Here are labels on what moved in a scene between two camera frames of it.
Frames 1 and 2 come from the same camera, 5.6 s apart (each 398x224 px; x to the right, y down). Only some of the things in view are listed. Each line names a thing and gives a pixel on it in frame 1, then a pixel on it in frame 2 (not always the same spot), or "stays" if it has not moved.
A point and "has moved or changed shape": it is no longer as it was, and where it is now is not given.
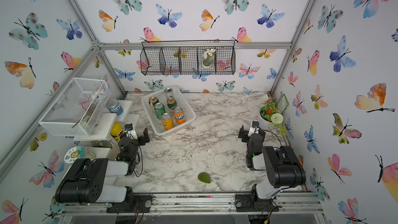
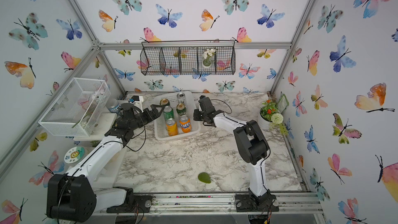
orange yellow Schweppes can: [168, 121] has moved or changed shape
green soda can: [160, 110] has moved or changed shape
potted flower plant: [270, 115] stays
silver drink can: [169, 92] → [181, 98]
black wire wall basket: [215, 57] stays
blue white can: [114, 106] stays
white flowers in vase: [207, 55] stays
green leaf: [204, 177] stays
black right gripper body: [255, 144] → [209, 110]
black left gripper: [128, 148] → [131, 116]
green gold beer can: [153, 100] → [165, 101]
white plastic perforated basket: [182, 101] → [160, 125]
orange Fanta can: [179, 115] → [185, 124]
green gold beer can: [171, 103] → [181, 109]
